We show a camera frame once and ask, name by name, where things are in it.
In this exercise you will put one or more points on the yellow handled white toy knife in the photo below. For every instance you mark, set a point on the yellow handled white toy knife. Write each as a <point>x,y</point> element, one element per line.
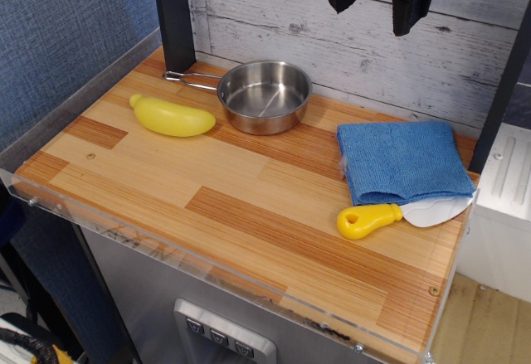
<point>356,222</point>

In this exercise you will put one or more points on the stainless steel pot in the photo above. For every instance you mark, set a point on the stainless steel pot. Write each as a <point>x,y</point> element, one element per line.
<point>260,97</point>

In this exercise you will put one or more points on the blue folded cloth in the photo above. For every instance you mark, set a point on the blue folded cloth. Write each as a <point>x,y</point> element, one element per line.
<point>401,162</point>

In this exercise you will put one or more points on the yellow plastic banana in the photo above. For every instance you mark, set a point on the yellow plastic banana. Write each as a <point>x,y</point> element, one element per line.
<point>168,118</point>

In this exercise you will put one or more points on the white side counter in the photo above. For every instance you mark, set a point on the white side counter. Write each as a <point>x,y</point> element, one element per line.
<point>496,248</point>

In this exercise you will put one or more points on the clear acrylic front guard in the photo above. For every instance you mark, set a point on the clear acrylic front guard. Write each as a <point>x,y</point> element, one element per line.
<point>279,249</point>

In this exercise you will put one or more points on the stainless steel cabinet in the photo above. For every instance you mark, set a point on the stainless steel cabinet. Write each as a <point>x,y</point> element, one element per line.
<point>144,290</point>

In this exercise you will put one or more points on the silver button control panel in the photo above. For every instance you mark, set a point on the silver button control panel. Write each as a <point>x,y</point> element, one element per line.
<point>204,333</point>

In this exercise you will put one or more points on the yellow black object bottom left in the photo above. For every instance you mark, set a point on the yellow black object bottom left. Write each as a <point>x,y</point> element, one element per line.
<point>41,351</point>

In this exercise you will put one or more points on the black right vertical post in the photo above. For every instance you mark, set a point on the black right vertical post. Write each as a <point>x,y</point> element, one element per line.
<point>498,108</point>

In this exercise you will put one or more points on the black vertical post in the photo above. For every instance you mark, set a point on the black vertical post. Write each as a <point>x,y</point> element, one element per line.
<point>176,32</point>
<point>498,108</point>

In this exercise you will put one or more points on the black left vertical post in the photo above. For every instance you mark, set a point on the black left vertical post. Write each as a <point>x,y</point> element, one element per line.
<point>176,32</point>

